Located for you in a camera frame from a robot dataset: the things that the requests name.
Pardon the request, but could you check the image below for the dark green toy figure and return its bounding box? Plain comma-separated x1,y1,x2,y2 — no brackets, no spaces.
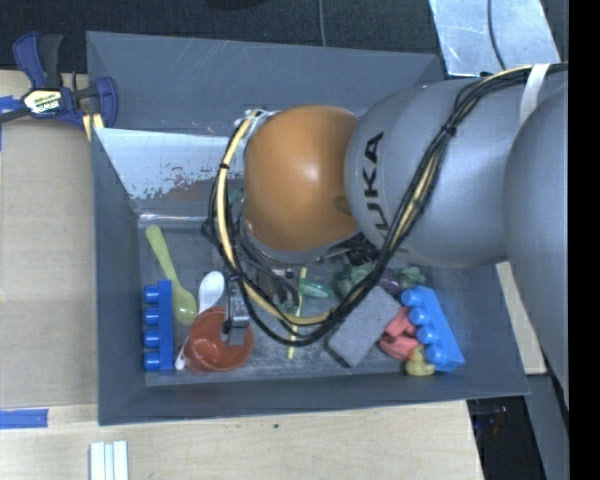
335,262,377,295

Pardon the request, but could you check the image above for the yellow toy duck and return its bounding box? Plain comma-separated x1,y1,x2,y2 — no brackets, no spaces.
404,344,437,378

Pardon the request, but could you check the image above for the yellow-green plastic spoon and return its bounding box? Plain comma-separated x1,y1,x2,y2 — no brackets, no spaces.
145,224,199,326

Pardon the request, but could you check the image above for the grey rectangular sponge block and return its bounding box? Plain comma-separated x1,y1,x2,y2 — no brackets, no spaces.
326,284,404,369

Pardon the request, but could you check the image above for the thin yellow stick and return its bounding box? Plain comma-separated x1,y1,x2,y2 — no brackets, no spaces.
286,266,309,362

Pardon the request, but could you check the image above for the bright green toy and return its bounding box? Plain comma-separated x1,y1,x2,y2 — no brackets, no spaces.
298,277,335,300

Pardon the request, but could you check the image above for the grey metal bin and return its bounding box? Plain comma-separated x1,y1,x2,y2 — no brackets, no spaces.
85,30,532,427

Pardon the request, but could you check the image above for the narrow blue toy brick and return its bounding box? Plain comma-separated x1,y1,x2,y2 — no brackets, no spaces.
141,278,176,374

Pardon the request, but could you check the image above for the wide blue toy brick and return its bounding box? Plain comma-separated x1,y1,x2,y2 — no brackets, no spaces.
399,284,467,374

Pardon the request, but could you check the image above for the pink-red toy figure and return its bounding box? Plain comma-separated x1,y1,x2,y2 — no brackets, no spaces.
378,306,422,362

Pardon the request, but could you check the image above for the white plastic spoon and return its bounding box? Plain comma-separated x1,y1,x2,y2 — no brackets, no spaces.
174,270,227,372

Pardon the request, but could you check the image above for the orange-red plastic cup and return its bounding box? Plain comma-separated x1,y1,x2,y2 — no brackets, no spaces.
182,306,256,375

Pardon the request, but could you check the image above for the olive green toy figure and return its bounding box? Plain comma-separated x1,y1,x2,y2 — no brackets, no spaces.
396,266,427,290

